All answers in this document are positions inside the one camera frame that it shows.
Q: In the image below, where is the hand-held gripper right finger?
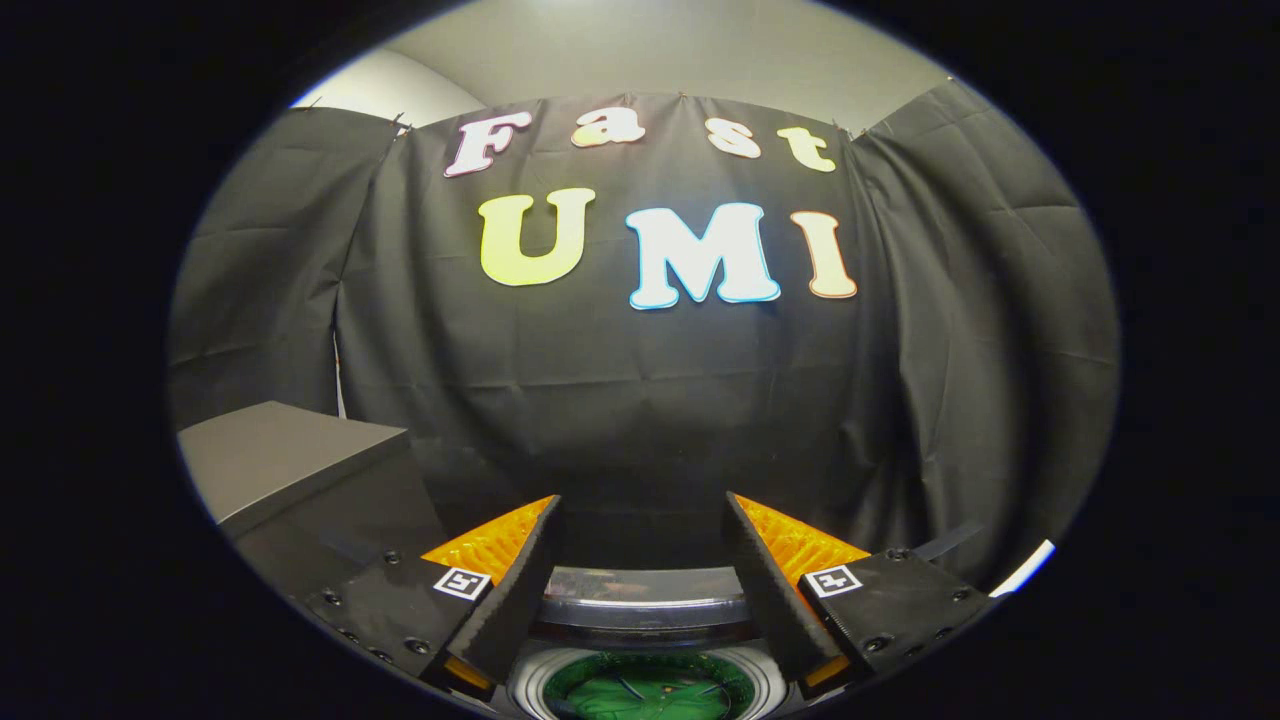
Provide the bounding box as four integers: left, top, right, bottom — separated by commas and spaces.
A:
722, 491, 996, 701

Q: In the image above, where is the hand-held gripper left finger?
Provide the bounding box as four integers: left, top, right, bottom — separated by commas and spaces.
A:
305, 495, 563, 696

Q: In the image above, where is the grey washing machine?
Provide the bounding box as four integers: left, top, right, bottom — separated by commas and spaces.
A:
505, 565, 801, 720

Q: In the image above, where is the green polo shirt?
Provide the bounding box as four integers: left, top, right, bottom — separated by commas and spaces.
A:
545, 652, 758, 720

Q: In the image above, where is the black backdrop cloth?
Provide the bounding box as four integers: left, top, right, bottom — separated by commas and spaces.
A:
168, 80, 1121, 593

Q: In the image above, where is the grey cabinet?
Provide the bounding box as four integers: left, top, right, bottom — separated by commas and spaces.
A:
178, 400, 451, 603

